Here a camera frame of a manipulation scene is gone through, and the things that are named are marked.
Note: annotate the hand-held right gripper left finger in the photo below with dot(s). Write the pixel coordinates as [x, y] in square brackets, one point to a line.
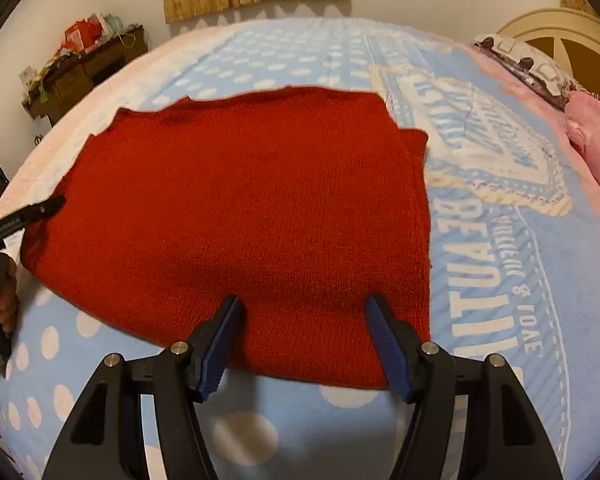
[220, 350]

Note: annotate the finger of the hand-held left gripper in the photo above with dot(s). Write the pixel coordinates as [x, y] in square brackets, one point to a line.
[47, 209]

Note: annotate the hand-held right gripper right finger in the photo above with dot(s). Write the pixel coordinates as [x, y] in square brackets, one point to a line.
[387, 350]

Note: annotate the red knitted sweater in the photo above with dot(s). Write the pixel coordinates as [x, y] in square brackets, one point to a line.
[230, 210]

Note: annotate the person's left hand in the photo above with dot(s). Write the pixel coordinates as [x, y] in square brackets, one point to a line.
[7, 305]

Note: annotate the blue polka dot bedsheet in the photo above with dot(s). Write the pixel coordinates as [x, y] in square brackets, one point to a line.
[480, 285]

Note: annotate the colourful cloth bundle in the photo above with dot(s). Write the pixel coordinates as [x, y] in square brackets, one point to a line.
[55, 67]

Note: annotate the dark wooden desk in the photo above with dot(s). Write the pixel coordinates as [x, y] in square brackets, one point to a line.
[85, 67]

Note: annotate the red gift box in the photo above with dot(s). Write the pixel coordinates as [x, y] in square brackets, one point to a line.
[80, 35]

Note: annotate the pale green gift bag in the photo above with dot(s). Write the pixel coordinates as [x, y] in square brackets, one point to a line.
[111, 24]

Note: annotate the pink quilt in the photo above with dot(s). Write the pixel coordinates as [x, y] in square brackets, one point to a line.
[595, 125]

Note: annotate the patterned white pillow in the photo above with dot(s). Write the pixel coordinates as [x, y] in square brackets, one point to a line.
[520, 57]

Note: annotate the cream wooden headboard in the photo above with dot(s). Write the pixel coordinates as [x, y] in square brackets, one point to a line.
[545, 22]

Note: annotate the white wall plate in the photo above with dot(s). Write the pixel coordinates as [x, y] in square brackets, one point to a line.
[28, 76]

